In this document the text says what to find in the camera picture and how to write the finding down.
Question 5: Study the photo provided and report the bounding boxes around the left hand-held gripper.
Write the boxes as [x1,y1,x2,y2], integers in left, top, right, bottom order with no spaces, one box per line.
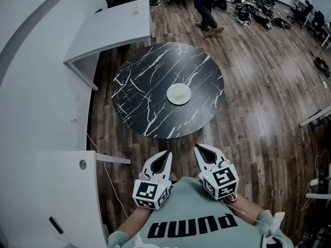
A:
[132,150,173,211]

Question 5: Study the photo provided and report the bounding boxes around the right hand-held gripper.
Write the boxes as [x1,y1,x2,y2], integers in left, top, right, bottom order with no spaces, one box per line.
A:
[194,144,238,204]

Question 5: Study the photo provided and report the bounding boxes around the white round plate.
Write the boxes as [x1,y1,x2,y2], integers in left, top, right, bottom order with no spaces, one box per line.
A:
[167,83,192,105]

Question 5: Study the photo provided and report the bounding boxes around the person's right forearm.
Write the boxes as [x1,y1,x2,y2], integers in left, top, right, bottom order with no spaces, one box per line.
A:
[227,194,266,226]

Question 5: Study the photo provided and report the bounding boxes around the person's left forearm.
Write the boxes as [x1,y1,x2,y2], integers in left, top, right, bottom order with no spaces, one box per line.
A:
[115,205,153,236]

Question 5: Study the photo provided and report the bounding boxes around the round black marble table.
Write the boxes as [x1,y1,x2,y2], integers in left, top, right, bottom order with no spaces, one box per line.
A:
[111,42,225,140]

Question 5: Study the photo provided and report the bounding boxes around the person's green printed shirt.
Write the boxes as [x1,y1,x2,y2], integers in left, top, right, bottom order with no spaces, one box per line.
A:
[107,176,294,248]

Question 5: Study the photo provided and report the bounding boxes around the white desk with round grommet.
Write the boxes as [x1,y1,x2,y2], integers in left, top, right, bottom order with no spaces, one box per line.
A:
[31,150,132,248]

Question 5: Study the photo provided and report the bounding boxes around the narrow white desk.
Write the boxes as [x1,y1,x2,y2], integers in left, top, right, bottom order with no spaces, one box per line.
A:
[299,107,331,128]

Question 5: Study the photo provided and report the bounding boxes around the black phone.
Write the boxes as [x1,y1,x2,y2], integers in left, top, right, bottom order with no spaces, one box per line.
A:
[48,216,64,235]

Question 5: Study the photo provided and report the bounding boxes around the plain white desk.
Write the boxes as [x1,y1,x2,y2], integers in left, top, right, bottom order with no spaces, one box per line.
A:
[63,0,157,91]

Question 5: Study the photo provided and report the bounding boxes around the black round device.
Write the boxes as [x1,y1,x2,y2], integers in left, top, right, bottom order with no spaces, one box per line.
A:
[314,57,331,77]

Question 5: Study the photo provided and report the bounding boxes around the long white cable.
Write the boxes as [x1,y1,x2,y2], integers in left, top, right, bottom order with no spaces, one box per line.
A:
[86,132,129,216]

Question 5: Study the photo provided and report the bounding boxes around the pile of cables and equipment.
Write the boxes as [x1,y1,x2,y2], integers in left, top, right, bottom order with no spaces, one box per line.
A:
[214,0,293,31]

